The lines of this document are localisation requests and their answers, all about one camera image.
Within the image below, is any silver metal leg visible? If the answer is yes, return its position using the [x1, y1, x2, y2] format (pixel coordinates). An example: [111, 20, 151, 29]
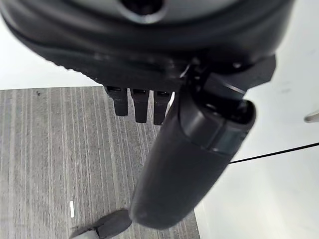
[304, 109, 319, 122]

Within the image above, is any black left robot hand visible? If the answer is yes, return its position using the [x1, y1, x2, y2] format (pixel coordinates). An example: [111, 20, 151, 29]
[0, 0, 295, 229]

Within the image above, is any thin black cable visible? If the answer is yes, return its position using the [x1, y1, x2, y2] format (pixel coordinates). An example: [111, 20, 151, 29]
[229, 142, 319, 164]

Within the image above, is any white cabinet panel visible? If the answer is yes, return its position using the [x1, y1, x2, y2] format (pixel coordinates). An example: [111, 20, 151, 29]
[193, 0, 319, 239]

